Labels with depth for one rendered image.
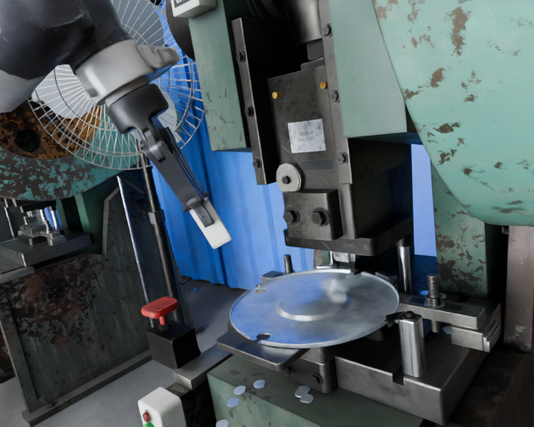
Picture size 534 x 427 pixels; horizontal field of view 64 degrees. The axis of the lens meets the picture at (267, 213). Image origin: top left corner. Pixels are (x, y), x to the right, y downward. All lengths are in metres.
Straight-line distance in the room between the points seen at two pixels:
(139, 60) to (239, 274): 2.41
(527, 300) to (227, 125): 0.67
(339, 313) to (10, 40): 0.56
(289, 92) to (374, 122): 0.19
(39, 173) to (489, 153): 1.67
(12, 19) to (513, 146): 0.46
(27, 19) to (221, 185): 2.33
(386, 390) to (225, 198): 2.18
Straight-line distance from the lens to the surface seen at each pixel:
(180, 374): 0.91
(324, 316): 0.70
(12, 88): 0.58
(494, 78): 0.33
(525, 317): 0.99
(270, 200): 2.48
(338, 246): 0.75
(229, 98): 0.77
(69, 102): 1.48
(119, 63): 0.57
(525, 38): 0.31
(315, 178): 0.72
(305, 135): 0.72
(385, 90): 0.59
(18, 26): 0.52
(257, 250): 2.69
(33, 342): 2.17
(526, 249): 0.97
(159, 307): 0.93
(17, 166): 1.83
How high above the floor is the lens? 1.10
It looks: 12 degrees down
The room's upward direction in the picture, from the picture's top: 9 degrees counter-clockwise
